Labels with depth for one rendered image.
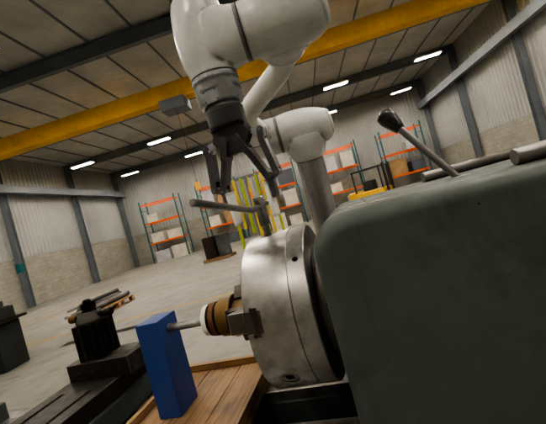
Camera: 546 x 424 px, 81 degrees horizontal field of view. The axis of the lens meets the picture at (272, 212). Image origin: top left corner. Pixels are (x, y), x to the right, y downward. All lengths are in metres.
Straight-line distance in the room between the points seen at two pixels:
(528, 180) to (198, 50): 0.53
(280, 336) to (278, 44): 0.51
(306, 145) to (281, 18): 0.57
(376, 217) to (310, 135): 0.71
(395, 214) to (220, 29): 0.43
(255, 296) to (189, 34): 0.47
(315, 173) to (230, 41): 0.64
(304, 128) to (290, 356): 0.75
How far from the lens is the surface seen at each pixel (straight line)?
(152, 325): 0.82
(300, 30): 0.65
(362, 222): 0.45
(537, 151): 0.52
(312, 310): 0.55
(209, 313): 0.75
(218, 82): 0.63
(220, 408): 0.85
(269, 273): 0.58
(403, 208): 0.45
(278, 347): 0.59
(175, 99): 11.89
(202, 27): 0.65
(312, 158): 1.14
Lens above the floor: 1.28
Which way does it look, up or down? level
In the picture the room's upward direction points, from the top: 15 degrees counter-clockwise
